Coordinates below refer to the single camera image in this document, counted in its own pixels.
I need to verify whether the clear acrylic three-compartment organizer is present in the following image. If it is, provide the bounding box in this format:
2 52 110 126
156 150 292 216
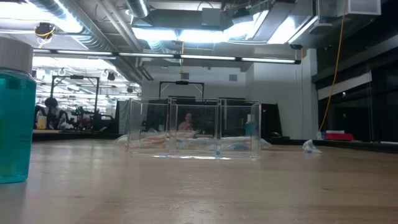
126 97 262 161

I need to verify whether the black gantry frame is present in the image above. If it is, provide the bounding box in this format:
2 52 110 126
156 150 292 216
159 80 205 100
50 74 101 131

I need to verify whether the small blue bottle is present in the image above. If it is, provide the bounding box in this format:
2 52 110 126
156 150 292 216
245 114 253 137

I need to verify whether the grey ceiling box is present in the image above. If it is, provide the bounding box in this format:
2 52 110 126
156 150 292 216
201 7 222 27

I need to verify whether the long ceiling light bar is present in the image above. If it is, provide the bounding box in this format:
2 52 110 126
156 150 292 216
32 49 302 65

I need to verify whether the blue toothbrush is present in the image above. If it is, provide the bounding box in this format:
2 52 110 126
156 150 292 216
302 139 323 155
198 141 254 153

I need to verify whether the yellow hanging extension cable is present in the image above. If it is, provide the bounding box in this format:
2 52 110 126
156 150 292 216
318 0 348 132

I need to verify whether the teal mouthwash bottle white cap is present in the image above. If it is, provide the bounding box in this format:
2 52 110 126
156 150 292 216
0 37 37 184

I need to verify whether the red box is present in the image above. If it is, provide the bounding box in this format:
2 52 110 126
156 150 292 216
325 133 354 141

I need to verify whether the spiral metal ventilation duct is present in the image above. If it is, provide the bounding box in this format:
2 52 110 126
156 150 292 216
29 0 147 82
125 0 150 19

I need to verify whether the black cabinet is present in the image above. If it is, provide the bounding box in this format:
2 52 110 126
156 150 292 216
260 103 284 140

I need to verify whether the person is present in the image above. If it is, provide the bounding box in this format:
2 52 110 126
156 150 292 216
33 96 68 130
178 111 196 131

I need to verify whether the yellow ceiling cord reel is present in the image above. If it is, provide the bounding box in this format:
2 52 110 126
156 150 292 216
34 22 57 48

